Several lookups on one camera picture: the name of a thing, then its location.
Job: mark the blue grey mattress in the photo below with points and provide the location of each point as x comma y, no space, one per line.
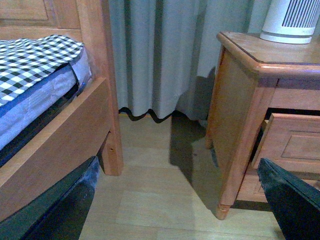
17,114

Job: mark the wooden bed frame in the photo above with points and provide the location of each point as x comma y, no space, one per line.
89,125

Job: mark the wooden nightstand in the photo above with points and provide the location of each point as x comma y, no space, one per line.
254,79

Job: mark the white cylindrical air purifier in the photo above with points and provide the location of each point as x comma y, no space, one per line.
291,21

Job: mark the black white checkered blanket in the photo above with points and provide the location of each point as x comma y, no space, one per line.
25,62

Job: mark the grey curtain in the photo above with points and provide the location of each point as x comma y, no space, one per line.
166,51

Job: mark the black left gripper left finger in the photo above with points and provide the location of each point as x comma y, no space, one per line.
60,212

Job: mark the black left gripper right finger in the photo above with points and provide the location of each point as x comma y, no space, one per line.
294,203

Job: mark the wooden drawer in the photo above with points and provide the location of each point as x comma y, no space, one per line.
292,141
251,189

